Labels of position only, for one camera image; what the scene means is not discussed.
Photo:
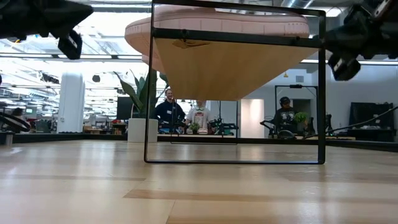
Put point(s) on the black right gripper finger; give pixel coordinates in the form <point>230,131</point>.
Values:
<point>348,39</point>

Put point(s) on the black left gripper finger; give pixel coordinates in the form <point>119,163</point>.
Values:
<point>68,14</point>

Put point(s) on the pink slide sandal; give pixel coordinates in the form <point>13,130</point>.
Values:
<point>154,63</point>
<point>217,26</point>

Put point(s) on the wooden shelf black metal frame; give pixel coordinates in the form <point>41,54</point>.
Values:
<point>230,71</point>

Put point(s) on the background black robot arm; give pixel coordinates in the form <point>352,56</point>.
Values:
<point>227,126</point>
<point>329,124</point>
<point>266,124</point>

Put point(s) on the long ceiling light strip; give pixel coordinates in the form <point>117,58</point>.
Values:
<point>379,62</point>

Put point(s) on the dark ceiling-hung device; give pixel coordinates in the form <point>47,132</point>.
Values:
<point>49,78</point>

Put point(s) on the round black ceiling speaker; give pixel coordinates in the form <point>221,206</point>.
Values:
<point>96,78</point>

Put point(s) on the black cabinet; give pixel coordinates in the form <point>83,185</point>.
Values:
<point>370,115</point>

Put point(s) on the white round pillar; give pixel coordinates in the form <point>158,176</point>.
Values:
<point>71,102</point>

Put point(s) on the bushy green potted plant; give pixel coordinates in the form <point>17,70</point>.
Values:
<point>301,117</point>

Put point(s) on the person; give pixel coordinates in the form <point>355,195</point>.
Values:
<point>284,116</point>
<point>169,115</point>
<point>200,119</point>

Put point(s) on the dark curved bar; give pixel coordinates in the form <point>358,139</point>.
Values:
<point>18,121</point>

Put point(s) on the dark background monitor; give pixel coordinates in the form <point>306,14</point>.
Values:
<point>124,109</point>

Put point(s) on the grey metal can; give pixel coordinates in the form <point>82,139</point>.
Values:
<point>8,138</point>

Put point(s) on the snake plant white pot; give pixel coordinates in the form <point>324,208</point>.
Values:
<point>142,130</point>

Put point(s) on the small potted plant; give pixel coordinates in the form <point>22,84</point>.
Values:
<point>195,127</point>

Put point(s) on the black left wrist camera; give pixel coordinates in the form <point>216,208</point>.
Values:
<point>70,45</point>

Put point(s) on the grey wall vent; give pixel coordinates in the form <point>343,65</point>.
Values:
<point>299,79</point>

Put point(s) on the silver ceiling duct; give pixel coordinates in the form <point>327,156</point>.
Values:
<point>295,3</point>

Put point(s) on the black metal stand frame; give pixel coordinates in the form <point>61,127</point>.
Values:
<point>295,86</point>

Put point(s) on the black aluminium table frame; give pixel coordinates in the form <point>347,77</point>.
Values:
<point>46,137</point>

